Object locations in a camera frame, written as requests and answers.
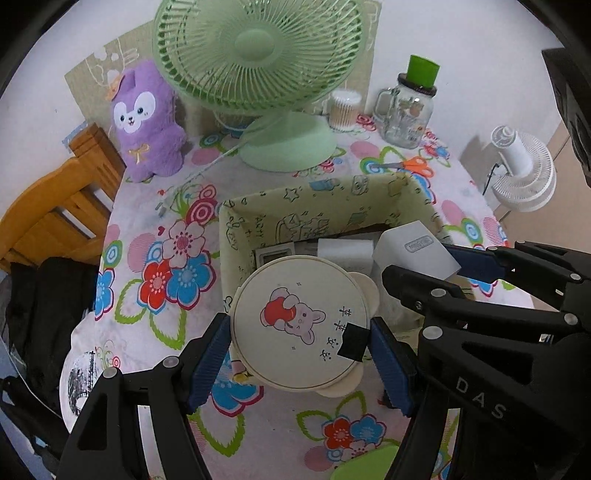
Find glass mug jar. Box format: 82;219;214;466
375;74;438;149

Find white fan power cord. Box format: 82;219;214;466
154;134;259;217

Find light green plastic object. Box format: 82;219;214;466
330;444;402;480

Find yellow-green printed fabric basket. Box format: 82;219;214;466
218;172;474;324

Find green desk fan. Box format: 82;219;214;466
152;0;365;172

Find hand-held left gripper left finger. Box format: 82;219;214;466
55;311;232;480

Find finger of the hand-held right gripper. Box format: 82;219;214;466
381;264;591;480
443;240;591;319

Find cotton swab container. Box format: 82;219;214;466
327;90;363;132

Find green plastic cup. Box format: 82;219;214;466
405;54;441;88

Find small white fan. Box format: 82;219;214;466
488;124;557;213

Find floral tablecloth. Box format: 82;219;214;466
60;111;536;480

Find orange handled scissors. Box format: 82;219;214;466
379;156;435;178

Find white cube charger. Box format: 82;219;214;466
372;220;462;280

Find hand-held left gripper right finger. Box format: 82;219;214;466
369;318;446;480

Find cream round box with ears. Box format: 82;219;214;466
228;256;382;398

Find wooden chair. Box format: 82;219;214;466
0;122;127;273

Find black bag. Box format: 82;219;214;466
0;256;100;462

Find tower print white cloth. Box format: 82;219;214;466
67;350;101;418

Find purple plush toy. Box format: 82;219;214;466
109;59;188;182

